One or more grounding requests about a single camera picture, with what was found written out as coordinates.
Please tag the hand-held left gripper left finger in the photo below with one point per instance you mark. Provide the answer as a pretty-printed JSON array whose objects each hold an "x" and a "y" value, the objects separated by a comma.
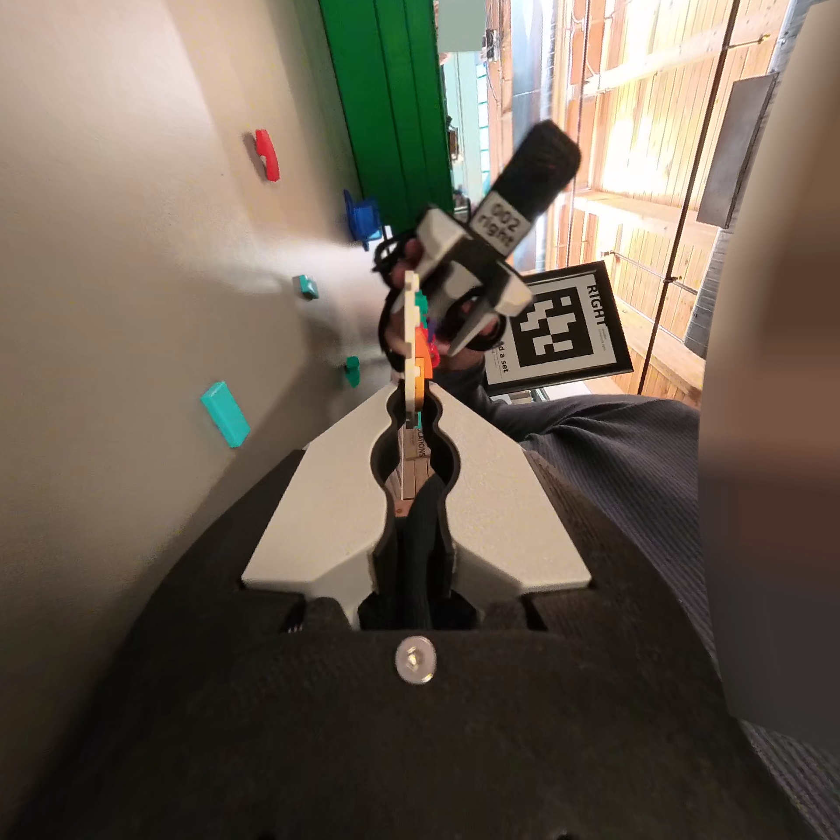
[{"x": 315, "y": 512}]

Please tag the long teal lego tile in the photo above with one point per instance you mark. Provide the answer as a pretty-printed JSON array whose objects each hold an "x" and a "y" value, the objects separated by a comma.
[{"x": 225, "y": 413}]

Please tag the white lego model with coloured bricks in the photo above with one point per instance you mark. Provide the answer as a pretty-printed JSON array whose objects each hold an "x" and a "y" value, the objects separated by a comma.
[{"x": 417, "y": 348}]

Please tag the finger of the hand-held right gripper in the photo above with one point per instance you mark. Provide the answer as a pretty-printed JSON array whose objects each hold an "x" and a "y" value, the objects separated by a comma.
[
  {"x": 443, "y": 236},
  {"x": 508, "y": 295}
]

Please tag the stack of green storage bins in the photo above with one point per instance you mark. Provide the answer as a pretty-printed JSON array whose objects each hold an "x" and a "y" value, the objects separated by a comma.
[{"x": 387, "y": 98}]

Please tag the person's right hand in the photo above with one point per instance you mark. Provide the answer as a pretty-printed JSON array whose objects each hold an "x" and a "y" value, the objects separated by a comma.
[{"x": 400, "y": 269}]

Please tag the small teal lego tile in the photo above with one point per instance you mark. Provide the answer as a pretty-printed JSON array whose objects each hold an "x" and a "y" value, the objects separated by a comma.
[{"x": 306, "y": 287}]

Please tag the dark grey hanging panel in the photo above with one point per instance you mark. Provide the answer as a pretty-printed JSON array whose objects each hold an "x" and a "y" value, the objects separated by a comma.
[{"x": 738, "y": 151}]

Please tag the black framed marker sign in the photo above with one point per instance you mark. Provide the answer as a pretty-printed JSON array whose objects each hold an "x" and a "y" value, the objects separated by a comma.
[{"x": 564, "y": 328}]

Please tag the red lego piece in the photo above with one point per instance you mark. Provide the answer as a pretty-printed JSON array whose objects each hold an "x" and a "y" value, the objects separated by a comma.
[{"x": 266, "y": 154}]

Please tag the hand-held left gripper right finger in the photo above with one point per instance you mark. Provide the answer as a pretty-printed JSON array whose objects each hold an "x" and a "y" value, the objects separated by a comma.
[{"x": 518, "y": 512}]

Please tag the teal curved lego piece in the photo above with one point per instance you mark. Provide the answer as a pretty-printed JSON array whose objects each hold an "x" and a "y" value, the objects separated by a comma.
[{"x": 352, "y": 371}]

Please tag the blue lego piece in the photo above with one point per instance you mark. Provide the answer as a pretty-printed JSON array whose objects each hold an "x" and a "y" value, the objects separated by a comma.
[{"x": 361, "y": 220}]

